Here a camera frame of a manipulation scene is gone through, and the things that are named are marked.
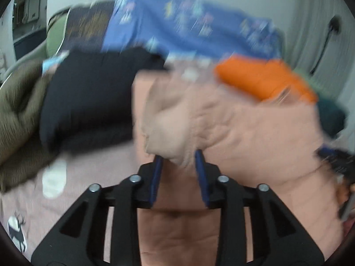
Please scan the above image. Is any black cable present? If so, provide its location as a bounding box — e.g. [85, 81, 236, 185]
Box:
[309, 17, 340, 75]

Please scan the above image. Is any dark pillow with yellow print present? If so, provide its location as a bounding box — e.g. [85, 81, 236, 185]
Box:
[59, 0, 117, 54]

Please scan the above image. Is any pink dotted bed sheet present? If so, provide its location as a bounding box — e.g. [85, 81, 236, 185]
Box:
[0, 144, 156, 266]

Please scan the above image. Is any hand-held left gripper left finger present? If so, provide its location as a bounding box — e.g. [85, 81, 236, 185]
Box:
[31, 155, 165, 266]

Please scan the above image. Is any grey curtain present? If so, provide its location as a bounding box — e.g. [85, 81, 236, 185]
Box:
[286, 0, 355, 111]

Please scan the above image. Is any black puffer jacket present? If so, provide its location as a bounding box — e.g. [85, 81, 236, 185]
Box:
[39, 47, 170, 156]

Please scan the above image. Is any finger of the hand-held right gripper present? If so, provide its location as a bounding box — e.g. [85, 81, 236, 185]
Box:
[316, 145, 355, 179]

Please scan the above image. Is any blue tree-print sheet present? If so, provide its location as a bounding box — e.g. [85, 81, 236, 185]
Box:
[101, 0, 283, 61]

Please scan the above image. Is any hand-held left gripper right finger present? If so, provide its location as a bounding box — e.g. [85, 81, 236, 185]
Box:
[195, 149, 325, 266]

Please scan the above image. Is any orange puffer jacket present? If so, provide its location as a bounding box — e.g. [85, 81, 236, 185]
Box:
[215, 55, 319, 104]

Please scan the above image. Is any green pillow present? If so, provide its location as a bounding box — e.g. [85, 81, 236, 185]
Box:
[46, 12, 70, 57]

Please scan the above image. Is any olive brown fleece garment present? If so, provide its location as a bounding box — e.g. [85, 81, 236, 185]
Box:
[0, 59, 64, 193]

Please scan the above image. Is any dark teal fleece garment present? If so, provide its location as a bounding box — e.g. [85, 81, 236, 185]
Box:
[294, 69, 347, 139]

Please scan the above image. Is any background shelf unit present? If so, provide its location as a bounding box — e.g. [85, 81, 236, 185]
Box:
[11, 0, 47, 61]

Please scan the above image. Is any pink quilted fleece garment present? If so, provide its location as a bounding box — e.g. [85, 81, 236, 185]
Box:
[132, 58, 347, 266]

